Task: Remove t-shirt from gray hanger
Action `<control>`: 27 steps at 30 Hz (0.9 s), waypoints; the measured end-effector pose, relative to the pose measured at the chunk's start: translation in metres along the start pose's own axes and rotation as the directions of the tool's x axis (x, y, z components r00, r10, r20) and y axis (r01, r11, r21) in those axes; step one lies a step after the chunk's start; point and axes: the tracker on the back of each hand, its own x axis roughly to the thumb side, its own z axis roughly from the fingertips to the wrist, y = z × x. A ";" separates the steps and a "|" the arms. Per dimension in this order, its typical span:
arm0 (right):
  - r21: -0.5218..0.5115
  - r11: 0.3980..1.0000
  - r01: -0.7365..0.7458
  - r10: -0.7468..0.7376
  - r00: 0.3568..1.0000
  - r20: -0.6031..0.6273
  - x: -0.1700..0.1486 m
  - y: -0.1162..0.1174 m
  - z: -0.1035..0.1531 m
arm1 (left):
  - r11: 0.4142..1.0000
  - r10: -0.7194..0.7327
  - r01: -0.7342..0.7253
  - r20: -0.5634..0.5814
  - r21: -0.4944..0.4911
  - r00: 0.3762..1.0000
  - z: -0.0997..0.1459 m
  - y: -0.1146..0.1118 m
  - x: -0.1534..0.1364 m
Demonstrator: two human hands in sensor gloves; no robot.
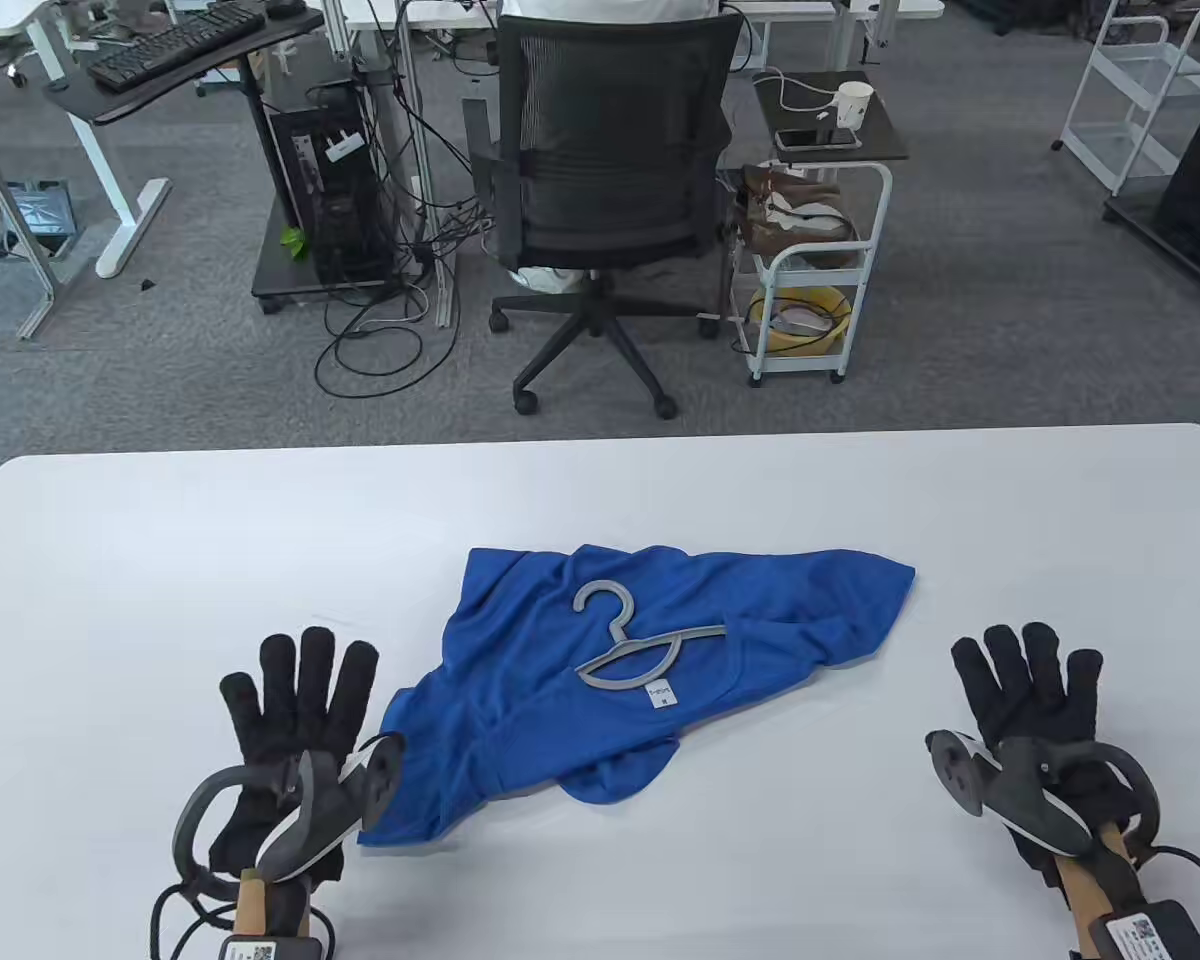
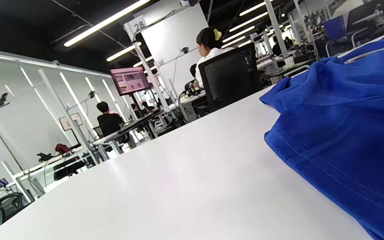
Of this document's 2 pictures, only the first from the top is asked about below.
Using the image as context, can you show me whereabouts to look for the person's left hand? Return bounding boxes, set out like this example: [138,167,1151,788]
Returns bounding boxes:
[207,627,381,887]

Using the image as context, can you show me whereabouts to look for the person's right hand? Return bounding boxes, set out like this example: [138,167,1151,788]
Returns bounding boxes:
[950,620,1161,879]

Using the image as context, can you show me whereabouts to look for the blue t-shirt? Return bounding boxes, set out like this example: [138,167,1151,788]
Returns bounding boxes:
[358,545,917,849]

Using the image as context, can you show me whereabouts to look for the gray plastic hanger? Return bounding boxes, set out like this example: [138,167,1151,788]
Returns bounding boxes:
[573,582,729,693]

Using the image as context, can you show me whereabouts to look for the person's right forearm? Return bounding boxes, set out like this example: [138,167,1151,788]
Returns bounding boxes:
[1055,825,1146,933]

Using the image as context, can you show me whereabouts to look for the person's left forearm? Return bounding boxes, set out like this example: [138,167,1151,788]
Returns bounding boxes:
[238,868,313,941]

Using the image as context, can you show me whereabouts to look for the gray right hand tracker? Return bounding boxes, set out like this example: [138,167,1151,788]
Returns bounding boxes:
[925,728,1161,859]

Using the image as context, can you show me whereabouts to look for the gray hand tracker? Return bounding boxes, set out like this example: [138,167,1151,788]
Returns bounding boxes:
[925,728,1161,859]
[172,733,406,886]

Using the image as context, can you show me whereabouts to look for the gray left hand tracker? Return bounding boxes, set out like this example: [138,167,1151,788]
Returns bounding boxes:
[172,733,406,886]

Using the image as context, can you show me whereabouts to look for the black wheeled platform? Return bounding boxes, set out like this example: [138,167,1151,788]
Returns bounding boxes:
[251,195,433,315]

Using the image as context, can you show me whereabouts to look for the white plastic bag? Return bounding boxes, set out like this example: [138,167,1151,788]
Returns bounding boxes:
[509,265,593,294]

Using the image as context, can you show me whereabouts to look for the black computer tower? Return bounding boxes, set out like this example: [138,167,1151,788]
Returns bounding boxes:
[269,84,394,287]

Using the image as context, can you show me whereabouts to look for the white side cart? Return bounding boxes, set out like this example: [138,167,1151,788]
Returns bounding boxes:
[728,70,909,387]

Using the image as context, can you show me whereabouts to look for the brown shoes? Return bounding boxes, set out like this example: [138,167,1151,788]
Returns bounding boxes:
[734,164,857,269]

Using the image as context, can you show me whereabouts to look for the gray floor box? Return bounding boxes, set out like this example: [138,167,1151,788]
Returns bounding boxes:
[4,179,84,252]

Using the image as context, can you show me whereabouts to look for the black standing desk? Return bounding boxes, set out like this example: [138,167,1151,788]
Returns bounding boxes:
[42,8,327,279]

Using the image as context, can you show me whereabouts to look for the black mesh office chair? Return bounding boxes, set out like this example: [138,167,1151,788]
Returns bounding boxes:
[465,12,746,419]

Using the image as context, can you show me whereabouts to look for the black keyboard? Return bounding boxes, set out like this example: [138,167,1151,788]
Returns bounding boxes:
[87,4,269,94]

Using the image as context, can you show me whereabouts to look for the white desk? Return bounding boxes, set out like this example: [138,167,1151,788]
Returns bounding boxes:
[0,0,73,341]

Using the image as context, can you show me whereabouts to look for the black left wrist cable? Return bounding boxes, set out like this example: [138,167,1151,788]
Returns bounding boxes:
[148,878,337,960]

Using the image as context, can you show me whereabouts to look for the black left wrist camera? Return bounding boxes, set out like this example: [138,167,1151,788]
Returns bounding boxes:
[218,935,323,960]

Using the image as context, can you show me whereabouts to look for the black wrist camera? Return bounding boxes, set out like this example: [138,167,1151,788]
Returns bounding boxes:
[218,935,323,960]
[1090,900,1200,960]

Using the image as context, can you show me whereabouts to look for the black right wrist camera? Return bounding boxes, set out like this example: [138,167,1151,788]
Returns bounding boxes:
[1090,900,1200,960]

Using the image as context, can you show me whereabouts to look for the bundle of floor cables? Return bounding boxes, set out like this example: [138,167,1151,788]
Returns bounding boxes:
[313,100,491,399]

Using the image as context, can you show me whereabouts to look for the white wire trolley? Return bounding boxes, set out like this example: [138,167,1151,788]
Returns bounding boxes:
[1051,0,1200,197]

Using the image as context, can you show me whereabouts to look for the white charging cable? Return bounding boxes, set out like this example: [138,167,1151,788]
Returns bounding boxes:
[754,67,843,114]

